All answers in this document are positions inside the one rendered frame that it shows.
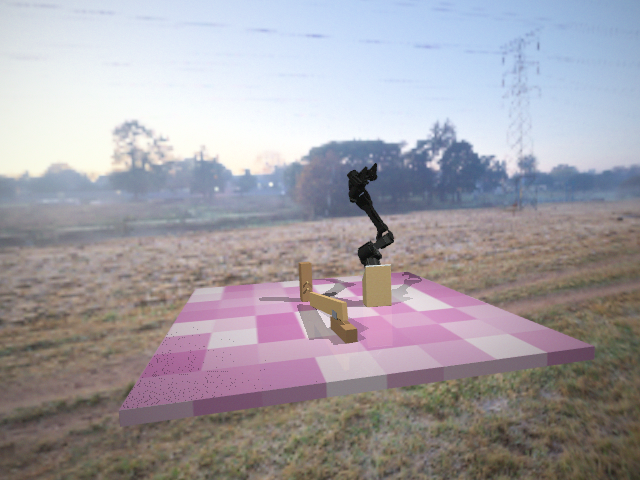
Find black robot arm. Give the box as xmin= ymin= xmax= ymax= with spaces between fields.
xmin=348 ymin=181 xmax=394 ymax=268

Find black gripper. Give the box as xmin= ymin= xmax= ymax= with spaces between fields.
xmin=349 ymin=163 xmax=378 ymax=193

